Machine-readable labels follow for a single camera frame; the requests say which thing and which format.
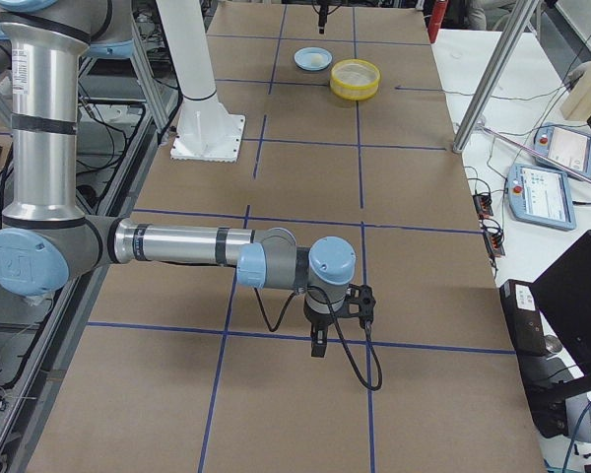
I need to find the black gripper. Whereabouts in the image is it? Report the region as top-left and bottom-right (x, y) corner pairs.
(314, 0), (331, 34)
(304, 285), (351, 358)

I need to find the white steamed bun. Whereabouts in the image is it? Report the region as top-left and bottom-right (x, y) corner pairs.
(309, 53), (326, 69)

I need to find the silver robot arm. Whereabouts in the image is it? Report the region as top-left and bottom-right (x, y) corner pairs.
(0, 1), (356, 357)

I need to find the yellow bamboo steamer basket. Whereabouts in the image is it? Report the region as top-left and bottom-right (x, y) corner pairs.
(330, 59), (381, 101)

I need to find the light blue plate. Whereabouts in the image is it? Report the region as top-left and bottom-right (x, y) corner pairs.
(294, 47), (333, 72)

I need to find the red cylinder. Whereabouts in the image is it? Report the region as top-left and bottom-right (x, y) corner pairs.
(427, 0), (448, 44)

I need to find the near orange black adapter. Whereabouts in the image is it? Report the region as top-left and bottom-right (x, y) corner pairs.
(480, 218), (505, 258)

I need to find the orange black adapter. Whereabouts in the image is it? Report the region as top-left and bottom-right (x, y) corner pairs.
(480, 218), (505, 258)
(472, 177), (493, 218)

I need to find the far orange black adapter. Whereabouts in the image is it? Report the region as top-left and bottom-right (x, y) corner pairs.
(472, 177), (493, 218)

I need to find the metal reacher rod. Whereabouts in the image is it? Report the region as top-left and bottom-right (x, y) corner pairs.
(475, 122), (591, 185)

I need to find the near blue teach pendant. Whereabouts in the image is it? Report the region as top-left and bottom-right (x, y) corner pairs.
(506, 164), (577, 231)

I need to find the blue teach pendant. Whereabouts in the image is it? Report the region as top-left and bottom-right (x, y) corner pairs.
(506, 164), (577, 231)
(533, 122), (591, 177)

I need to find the far blue teach pendant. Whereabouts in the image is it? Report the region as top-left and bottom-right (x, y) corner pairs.
(533, 122), (591, 177)

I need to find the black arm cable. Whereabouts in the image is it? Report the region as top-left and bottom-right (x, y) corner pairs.
(252, 285), (384, 392)

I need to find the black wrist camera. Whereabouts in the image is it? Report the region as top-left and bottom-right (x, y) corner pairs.
(346, 284), (376, 331)

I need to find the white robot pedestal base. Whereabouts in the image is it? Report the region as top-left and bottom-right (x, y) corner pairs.
(157, 0), (245, 163)

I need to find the aluminium frame post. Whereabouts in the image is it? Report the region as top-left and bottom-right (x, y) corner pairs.
(452, 0), (539, 154)

